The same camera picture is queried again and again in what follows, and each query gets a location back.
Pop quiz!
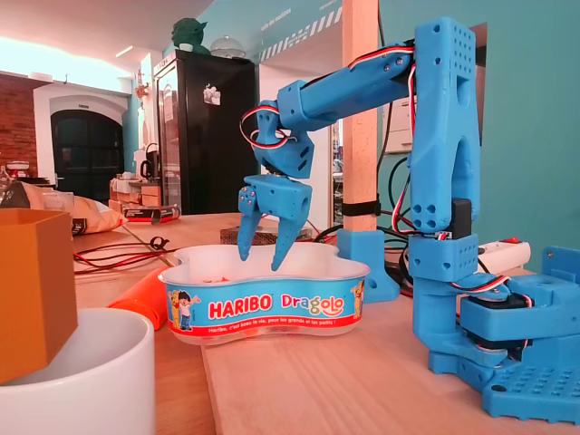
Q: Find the brown polygonal printed container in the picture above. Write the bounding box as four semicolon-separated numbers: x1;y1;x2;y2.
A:
0;208;79;386

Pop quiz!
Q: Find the white printer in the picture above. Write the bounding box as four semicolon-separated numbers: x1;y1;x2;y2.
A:
387;97;417;153

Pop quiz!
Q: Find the black flat box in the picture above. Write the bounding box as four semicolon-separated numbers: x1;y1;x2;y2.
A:
121;203;182;223

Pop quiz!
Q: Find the orange glasses case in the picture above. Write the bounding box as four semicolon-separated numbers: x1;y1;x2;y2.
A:
107;266;171;334

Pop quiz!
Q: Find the blue printed post base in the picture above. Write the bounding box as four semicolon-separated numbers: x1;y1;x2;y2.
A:
335;227;402;305

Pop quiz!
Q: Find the black refrigerator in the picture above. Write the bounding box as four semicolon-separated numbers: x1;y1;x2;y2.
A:
153;48;258;217

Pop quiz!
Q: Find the green Yoda figure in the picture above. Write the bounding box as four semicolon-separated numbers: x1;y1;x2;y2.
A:
170;16;208;53

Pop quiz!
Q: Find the clear plastic Haribo candy tub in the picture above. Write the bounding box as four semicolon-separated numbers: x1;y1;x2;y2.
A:
158;243;372;348

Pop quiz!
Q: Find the white ceramic cup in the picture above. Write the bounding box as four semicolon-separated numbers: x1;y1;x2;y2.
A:
0;307;156;435

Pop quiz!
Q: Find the white power strip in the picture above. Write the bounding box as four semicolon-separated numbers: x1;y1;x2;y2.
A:
475;236;531;274

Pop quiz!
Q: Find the glass dome cover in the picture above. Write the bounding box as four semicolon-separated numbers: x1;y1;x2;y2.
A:
208;35;247;60

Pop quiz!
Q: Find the black strap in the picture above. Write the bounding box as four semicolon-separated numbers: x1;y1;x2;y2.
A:
342;201;381;218

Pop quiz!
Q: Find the grey perforated metal box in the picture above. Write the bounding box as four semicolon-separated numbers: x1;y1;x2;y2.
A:
219;225;314;248

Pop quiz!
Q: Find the black looped cable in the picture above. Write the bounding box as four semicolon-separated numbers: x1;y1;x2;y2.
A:
378;101;416;237

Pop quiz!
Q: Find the crumpled paper bag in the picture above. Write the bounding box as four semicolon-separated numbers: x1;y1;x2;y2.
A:
0;179;129;237

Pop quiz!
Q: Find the light wooden base board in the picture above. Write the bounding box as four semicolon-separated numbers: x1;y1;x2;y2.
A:
200;265;580;435

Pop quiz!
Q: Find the dark arched door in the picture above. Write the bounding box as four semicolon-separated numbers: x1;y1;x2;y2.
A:
50;110;124;198

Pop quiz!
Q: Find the wooden post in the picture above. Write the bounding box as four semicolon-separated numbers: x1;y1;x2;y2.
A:
342;0;381;233

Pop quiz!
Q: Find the red black braided cable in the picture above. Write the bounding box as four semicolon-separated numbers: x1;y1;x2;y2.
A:
72;240;178;276

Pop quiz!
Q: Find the black kettle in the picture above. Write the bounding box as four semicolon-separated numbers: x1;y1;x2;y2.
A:
135;142;163;181

